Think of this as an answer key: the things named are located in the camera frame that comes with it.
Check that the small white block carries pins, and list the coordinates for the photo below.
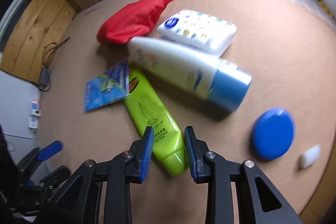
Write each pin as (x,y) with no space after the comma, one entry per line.
(309,157)

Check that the white power strip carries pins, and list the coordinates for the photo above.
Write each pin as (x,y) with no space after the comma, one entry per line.
(34,123)

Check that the white charger plug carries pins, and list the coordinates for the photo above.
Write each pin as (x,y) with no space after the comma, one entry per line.
(36,113)

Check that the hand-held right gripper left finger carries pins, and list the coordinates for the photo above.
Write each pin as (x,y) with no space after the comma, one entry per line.
(146,153)

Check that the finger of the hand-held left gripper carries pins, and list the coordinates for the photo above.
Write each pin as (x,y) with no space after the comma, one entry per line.
(56,175)
(50,150)

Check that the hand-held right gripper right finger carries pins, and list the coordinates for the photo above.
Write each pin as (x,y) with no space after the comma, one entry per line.
(190,154)

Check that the green hand cream tube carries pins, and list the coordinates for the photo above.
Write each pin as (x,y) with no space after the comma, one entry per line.
(147,106)

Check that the grey power adapter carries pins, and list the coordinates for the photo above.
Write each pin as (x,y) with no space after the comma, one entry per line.
(45,77)

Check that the blue foil sachet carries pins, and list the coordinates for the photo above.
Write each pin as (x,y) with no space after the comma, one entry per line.
(102,90)

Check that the pine plank panel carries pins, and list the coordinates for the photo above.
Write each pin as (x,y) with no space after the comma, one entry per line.
(34,29)

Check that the white bottle with blue cap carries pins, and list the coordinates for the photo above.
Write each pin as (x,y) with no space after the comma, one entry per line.
(170,64)

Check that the white printed tissue pack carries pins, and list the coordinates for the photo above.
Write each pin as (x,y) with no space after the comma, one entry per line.
(199,29)

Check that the red fabric pouch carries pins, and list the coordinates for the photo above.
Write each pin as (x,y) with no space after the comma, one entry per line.
(131,22)

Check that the blue round tin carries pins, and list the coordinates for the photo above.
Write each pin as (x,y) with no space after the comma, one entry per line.
(273,133)

